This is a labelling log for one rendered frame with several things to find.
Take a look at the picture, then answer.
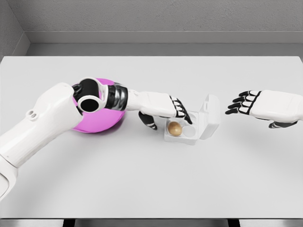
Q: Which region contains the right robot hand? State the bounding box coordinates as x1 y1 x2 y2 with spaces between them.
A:
224 89 299 130

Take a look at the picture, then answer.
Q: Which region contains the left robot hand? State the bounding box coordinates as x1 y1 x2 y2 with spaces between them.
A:
138 91 193 131

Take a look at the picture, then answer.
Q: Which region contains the brown egg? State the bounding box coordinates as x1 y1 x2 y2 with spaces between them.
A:
168 121 183 137

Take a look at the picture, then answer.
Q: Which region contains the clear plastic egg box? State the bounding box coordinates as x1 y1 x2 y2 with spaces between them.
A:
163 94 221 147

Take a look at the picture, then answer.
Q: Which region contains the pink round bowl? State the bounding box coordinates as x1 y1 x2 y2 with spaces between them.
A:
71 77 125 134

